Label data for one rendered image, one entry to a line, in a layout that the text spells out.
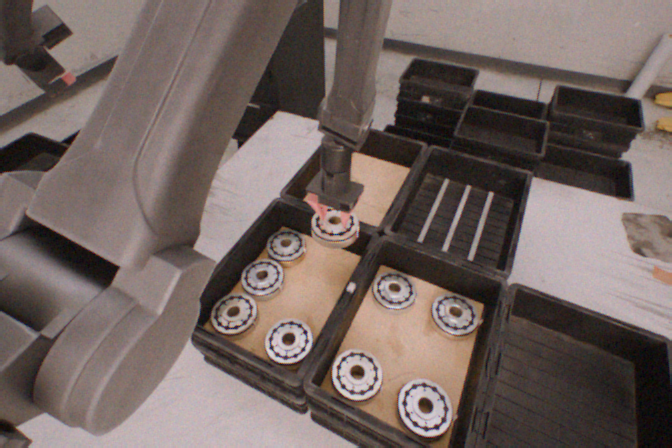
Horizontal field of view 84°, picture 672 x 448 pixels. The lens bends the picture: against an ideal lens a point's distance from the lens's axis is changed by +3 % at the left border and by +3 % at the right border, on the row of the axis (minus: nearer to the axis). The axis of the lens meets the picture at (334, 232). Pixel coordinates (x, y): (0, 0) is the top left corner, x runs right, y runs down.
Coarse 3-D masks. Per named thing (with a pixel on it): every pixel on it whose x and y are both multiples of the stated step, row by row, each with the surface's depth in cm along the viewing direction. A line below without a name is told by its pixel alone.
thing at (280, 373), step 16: (272, 208) 95; (304, 208) 95; (256, 224) 91; (240, 240) 88; (224, 256) 85; (368, 256) 85; (352, 272) 82; (336, 304) 76; (208, 336) 72; (240, 352) 70; (272, 368) 68; (304, 368) 68
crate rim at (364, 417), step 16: (384, 240) 88; (400, 240) 88; (432, 256) 85; (480, 272) 82; (336, 320) 74; (496, 320) 74; (496, 336) 72; (320, 352) 70; (304, 384) 66; (480, 384) 66; (320, 400) 66; (336, 400) 66; (480, 400) 64; (352, 416) 64; (368, 416) 63; (480, 416) 63; (384, 432) 62; (400, 432) 61
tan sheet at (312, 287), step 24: (312, 240) 101; (312, 264) 95; (336, 264) 95; (240, 288) 91; (288, 288) 91; (312, 288) 91; (336, 288) 91; (264, 312) 86; (288, 312) 86; (312, 312) 86; (264, 336) 83
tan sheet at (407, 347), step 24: (432, 288) 91; (360, 312) 86; (384, 312) 86; (408, 312) 86; (480, 312) 86; (360, 336) 82; (384, 336) 82; (408, 336) 83; (432, 336) 83; (384, 360) 79; (408, 360) 79; (432, 360) 79; (456, 360) 79; (384, 384) 76; (456, 384) 76; (384, 408) 73; (456, 408) 73
